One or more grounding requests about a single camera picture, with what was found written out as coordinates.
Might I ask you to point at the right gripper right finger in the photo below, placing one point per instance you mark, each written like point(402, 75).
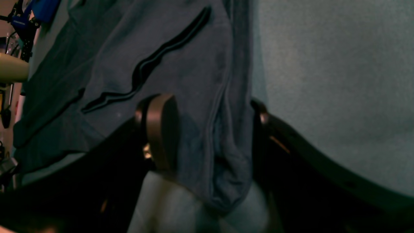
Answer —
point(312, 193)

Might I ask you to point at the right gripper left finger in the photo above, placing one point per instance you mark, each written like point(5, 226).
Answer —
point(98, 192)

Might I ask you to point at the dark blue T-shirt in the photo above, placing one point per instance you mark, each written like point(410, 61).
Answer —
point(111, 54)

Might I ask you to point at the blue spring clamp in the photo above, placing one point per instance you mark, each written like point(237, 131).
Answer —
point(26, 21)

